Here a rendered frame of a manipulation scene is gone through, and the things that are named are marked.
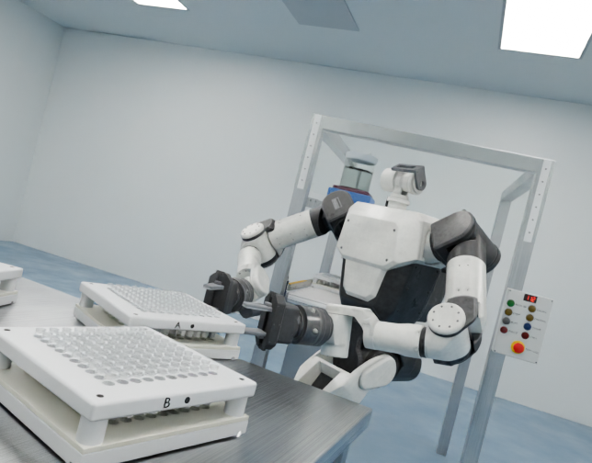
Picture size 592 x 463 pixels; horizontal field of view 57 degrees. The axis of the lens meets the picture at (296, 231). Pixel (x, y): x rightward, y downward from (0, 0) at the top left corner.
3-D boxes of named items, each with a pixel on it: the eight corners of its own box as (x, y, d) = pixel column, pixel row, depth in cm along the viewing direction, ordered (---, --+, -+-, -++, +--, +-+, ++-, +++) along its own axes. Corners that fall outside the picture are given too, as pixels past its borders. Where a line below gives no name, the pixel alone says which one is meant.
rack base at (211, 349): (120, 356, 90) (124, 343, 90) (72, 314, 109) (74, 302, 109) (238, 359, 107) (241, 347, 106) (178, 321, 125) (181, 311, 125)
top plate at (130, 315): (128, 328, 90) (130, 316, 90) (78, 290, 109) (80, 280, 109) (244, 334, 106) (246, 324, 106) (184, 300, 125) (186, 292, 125)
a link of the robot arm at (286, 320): (285, 298, 112) (330, 304, 119) (263, 287, 120) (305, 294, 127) (270, 356, 112) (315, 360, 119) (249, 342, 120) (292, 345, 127)
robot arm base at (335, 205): (326, 236, 176) (353, 215, 177) (349, 257, 167) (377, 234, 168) (310, 207, 165) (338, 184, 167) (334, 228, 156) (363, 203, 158)
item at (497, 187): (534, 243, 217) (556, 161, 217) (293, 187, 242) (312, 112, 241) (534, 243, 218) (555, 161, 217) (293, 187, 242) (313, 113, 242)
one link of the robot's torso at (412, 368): (385, 372, 169) (400, 318, 169) (419, 389, 160) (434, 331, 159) (324, 372, 151) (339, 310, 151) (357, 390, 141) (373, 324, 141)
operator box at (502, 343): (537, 365, 210) (554, 299, 209) (492, 352, 214) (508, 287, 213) (534, 361, 216) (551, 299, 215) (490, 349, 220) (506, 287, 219)
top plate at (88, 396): (89, 423, 52) (95, 403, 52) (-16, 341, 67) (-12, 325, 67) (255, 397, 72) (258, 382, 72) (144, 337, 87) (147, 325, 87)
